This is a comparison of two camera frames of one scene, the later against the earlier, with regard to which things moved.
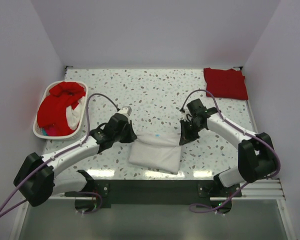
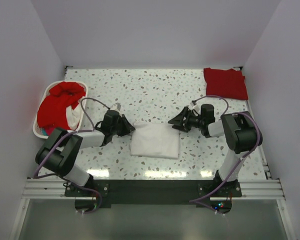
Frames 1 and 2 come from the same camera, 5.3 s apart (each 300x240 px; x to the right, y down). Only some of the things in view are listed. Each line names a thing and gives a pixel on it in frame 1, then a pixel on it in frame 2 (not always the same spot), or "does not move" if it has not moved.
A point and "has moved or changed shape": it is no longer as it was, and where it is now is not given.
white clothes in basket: x=74 y=116 does not move
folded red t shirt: x=229 y=84 does not move
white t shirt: x=159 y=152 has moved or changed shape
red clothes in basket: x=52 y=113 does not move
